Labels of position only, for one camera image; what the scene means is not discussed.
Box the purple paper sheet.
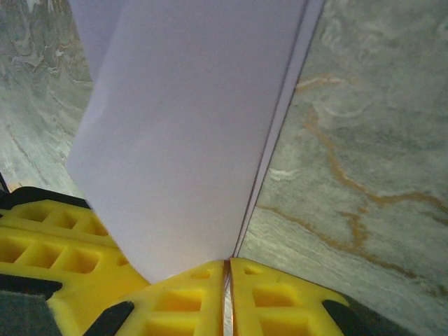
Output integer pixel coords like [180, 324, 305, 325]
[67, 0, 327, 285]

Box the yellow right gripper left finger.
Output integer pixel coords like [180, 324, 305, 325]
[85, 258, 225, 336]

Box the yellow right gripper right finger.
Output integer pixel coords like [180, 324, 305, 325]
[229, 258, 355, 336]

